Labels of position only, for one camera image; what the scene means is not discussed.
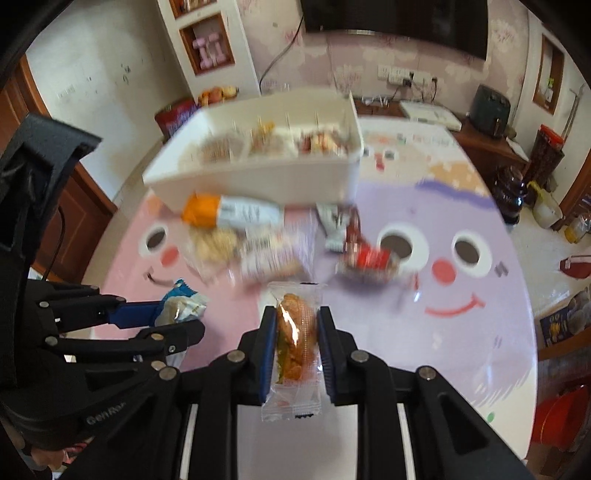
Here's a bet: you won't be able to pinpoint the small dark red packet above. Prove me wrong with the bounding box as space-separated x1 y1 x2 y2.
336 210 403 283

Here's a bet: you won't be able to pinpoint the blue printed box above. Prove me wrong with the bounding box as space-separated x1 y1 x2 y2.
538 311 579 347

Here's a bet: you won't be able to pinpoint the pile of mixed snacks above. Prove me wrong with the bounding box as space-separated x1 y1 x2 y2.
182 121 352 163

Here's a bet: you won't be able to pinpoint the black television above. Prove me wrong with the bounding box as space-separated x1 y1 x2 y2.
300 0 489 61

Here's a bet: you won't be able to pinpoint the red white cloth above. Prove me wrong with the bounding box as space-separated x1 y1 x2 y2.
560 255 591 278

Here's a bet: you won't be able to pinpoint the red basin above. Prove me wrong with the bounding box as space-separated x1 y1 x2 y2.
531 388 591 455

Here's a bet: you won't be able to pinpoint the brown ceramic pot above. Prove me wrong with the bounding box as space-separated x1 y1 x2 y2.
494 165 528 224

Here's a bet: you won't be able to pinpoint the white storage box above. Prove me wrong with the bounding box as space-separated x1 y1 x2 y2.
142 90 362 213

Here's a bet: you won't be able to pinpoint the wooden cabinet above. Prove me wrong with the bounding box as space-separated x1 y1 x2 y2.
353 99 532 185

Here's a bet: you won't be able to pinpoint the dark green air fryer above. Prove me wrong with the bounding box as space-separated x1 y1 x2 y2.
468 84 512 139

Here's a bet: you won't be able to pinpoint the fruit bowl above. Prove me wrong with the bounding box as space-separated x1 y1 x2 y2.
198 85 241 108

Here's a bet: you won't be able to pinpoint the black cable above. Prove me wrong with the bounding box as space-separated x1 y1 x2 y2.
44 205 66 280

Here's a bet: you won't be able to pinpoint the dark jar red lid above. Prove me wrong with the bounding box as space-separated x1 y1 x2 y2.
526 124 565 191

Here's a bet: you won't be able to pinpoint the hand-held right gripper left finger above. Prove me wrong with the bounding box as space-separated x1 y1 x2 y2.
69 305 279 480

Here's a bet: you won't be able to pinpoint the wall sockets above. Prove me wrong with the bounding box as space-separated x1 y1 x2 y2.
376 65 444 87

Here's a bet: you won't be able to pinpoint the clear round biscuit packet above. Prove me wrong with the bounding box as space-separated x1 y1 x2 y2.
187 226 317 283

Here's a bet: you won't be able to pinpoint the person's left hand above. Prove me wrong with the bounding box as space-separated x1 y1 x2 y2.
28 440 93 474

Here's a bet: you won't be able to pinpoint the wooden wall niche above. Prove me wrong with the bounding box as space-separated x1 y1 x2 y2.
532 34 566 116

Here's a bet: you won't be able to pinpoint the cartoon printed tablecloth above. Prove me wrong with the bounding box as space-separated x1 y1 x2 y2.
99 117 541 480

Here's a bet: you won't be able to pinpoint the white shelf column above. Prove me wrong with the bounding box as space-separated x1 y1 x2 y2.
157 0 262 100

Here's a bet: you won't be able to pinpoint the white set-top box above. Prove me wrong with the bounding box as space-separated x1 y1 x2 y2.
399 100 462 131

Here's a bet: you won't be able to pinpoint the orange white long packet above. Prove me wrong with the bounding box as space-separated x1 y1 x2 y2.
182 193 286 229

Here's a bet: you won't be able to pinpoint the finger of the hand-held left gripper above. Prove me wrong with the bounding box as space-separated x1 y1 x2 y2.
41 318 206 365
39 282 167 333

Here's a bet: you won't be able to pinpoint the metal mop handle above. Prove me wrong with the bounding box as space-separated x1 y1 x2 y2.
566 85 585 139

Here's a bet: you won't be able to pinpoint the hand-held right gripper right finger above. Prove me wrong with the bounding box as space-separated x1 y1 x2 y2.
318 305 532 480

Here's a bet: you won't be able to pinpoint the blue white packet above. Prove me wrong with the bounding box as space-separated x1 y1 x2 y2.
154 278 208 328

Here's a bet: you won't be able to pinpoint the silver foil packet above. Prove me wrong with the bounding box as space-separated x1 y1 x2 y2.
316 203 354 254

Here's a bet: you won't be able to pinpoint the white bucket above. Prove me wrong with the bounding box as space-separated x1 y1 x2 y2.
529 181 564 230

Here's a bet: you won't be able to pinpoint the orange pastry clear packet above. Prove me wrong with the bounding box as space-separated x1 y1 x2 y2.
261 281 326 423

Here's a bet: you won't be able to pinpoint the wooden chair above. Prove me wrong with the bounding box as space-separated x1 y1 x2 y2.
538 323 591 361

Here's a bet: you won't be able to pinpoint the red blue round tin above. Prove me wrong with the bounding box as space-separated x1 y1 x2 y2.
154 98 199 139

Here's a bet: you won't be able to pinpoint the wooden door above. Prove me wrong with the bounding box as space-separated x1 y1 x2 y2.
0 55 117 289

